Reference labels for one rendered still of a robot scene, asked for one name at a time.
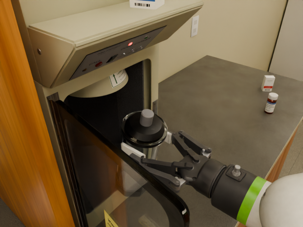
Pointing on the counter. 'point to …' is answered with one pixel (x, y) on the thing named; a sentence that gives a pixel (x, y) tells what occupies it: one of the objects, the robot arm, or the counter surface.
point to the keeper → (155, 106)
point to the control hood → (100, 34)
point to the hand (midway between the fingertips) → (143, 141)
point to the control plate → (90, 58)
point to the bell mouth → (103, 86)
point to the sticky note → (109, 221)
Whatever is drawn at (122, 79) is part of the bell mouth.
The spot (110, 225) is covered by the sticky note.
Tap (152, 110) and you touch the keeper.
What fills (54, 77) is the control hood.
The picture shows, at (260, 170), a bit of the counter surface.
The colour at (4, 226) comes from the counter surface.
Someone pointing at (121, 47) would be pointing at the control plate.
